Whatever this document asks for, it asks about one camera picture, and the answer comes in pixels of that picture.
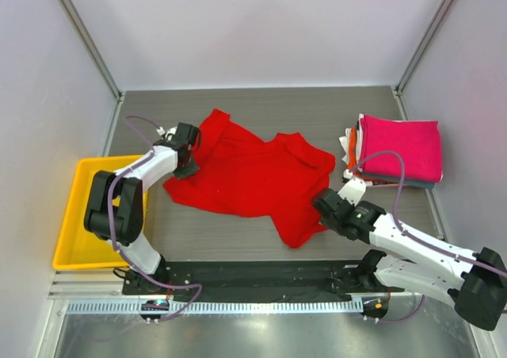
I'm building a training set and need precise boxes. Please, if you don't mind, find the red t shirt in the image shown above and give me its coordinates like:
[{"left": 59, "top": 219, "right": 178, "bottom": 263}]
[{"left": 163, "top": 109, "right": 336, "bottom": 249}]

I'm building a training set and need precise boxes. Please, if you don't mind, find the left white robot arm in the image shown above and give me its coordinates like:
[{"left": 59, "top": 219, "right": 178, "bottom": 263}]
[{"left": 83, "top": 123, "right": 201, "bottom": 295}]

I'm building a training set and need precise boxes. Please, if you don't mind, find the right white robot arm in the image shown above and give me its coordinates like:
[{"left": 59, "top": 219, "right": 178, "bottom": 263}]
[{"left": 311, "top": 187, "right": 506, "bottom": 331}]

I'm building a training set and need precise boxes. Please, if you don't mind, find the folded orange t shirt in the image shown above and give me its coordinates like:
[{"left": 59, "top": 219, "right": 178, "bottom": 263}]
[{"left": 347, "top": 127, "right": 362, "bottom": 170}]

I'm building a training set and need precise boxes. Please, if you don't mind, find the folded grey-blue t shirt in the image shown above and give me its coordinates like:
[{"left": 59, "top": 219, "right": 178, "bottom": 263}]
[{"left": 363, "top": 177, "right": 435, "bottom": 189}]

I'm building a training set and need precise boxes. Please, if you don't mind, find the folded white t shirt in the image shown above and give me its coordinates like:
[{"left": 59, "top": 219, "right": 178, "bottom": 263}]
[{"left": 338, "top": 113, "right": 364, "bottom": 167}]

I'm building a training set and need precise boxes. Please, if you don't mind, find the folded pink t shirt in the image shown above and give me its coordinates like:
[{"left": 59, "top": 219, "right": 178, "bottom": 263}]
[{"left": 359, "top": 115, "right": 443, "bottom": 183}]

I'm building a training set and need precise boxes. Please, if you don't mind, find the yellow plastic bin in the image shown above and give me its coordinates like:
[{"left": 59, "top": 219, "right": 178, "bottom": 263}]
[{"left": 52, "top": 154, "right": 141, "bottom": 271}]

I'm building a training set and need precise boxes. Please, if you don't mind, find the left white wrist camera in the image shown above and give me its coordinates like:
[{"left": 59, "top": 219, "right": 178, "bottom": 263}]
[{"left": 156, "top": 127, "right": 177, "bottom": 141}]

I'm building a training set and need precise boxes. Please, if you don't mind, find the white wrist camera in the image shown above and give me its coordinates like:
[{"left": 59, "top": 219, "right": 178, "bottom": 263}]
[
  {"left": 338, "top": 169, "right": 367, "bottom": 206},
  {"left": 156, "top": 127, "right": 177, "bottom": 141}
]

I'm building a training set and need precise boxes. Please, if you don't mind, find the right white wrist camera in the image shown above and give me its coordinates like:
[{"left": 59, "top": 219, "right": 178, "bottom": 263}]
[{"left": 338, "top": 169, "right": 367, "bottom": 206}]

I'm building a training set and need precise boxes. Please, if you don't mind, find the slotted white cable duct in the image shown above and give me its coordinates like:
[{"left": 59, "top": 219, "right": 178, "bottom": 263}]
[{"left": 67, "top": 298, "right": 364, "bottom": 316}]

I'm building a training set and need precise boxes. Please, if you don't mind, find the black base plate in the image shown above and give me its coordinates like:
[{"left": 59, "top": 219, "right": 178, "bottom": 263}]
[{"left": 122, "top": 259, "right": 397, "bottom": 298}]

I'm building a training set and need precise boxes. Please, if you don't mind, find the left aluminium frame post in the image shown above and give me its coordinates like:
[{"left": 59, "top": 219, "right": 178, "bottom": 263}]
[{"left": 57, "top": 0, "right": 122, "bottom": 103}]

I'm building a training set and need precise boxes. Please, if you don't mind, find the aluminium frame post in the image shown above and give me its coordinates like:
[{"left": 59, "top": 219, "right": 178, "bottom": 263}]
[
  {"left": 57, "top": 0, "right": 122, "bottom": 103},
  {"left": 392, "top": 0, "right": 458, "bottom": 97}
]

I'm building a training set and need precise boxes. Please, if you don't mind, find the right aluminium frame post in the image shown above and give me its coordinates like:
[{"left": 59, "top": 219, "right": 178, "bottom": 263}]
[{"left": 392, "top": 0, "right": 458, "bottom": 97}]

